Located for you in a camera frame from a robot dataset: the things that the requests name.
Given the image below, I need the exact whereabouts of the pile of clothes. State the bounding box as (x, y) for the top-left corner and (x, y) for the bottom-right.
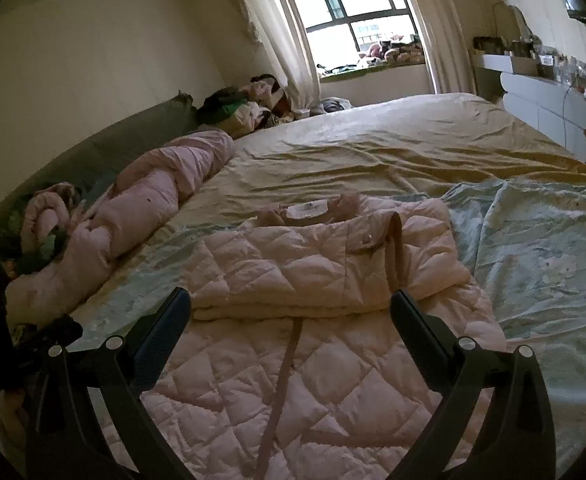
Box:
(198, 75), (299, 137)

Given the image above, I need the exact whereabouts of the pink quilted coat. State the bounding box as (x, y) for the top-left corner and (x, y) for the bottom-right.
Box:
(100, 192), (508, 480)

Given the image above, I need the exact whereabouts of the green padded headboard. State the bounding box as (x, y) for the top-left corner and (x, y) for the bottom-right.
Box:
(0, 91), (199, 261)

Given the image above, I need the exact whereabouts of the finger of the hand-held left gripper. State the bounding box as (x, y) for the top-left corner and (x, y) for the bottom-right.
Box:
(32, 315), (85, 349)

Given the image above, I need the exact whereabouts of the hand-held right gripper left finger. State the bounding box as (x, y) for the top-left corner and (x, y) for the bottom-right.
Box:
(26, 286), (194, 480)

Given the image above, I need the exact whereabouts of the cluster of desk clutter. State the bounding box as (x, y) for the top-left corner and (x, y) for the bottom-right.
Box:
(473, 35), (586, 96)

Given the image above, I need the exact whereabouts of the beige bed sheet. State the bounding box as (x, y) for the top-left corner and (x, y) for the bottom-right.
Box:
(163, 92), (586, 241)

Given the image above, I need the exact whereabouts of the black cable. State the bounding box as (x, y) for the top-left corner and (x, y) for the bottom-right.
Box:
(560, 40), (586, 146)

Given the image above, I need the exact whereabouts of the rolled floral blanket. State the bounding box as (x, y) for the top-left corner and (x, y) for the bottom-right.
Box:
(8, 182), (85, 271)

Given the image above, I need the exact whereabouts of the rolled pink duvet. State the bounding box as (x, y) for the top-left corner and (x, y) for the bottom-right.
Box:
(6, 130), (235, 326)

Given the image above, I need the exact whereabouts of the pile of plush toys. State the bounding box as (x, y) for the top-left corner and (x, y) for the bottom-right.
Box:
(358, 34), (424, 65)

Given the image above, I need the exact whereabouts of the vanity mirror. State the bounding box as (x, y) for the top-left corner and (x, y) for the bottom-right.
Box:
(493, 4), (528, 52)

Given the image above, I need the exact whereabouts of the white curtain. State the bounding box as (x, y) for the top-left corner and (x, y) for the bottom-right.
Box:
(228, 0), (321, 111)
(390, 0), (476, 96)

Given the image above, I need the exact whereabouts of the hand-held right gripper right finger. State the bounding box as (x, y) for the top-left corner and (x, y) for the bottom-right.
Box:
(390, 289), (558, 480)

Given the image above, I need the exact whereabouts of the white vanity desk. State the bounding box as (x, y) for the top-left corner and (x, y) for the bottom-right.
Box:
(473, 50), (586, 161)

